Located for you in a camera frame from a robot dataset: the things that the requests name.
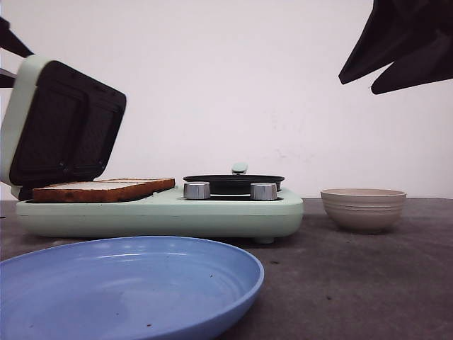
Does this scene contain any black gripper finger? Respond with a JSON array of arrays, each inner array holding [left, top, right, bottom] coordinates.
[[0, 69, 16, 88], [339, 1, 452, 84], [371, 32, 452, 94], [0, 17, 34, 57]]

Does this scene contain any toast bread slice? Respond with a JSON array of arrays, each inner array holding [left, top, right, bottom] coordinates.
[[98, 178, 176, 196], [33, 181, 154, 203]]

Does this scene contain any silver control knob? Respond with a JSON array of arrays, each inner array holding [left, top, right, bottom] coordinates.
[[183, 181, 211, 200], [250, 182, 277, 201]]

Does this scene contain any blue plastic plate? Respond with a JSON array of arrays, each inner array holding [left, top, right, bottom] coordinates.
[[1, 237, 264, 339]]

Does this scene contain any silver left control knob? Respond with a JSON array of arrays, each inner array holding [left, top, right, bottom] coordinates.
[[183, 181, 211, 200]]

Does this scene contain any silver right control knob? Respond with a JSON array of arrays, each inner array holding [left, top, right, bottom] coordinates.
[[250, 182, 277, 201]]

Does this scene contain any beige ribbed ceramic bowl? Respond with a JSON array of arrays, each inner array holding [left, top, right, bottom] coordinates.
[[321, 188, 406, 234]]

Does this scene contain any mint green breakfast maker base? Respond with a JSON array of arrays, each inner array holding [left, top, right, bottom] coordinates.
[[16, 187, 303, 243]]

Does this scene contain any breakfast maker hinged lid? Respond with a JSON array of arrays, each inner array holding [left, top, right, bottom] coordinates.
[[1, 55, 127, 200]]

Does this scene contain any black round frying pan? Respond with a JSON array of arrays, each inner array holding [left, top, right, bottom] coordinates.
[[183, 163, 285, 195]]

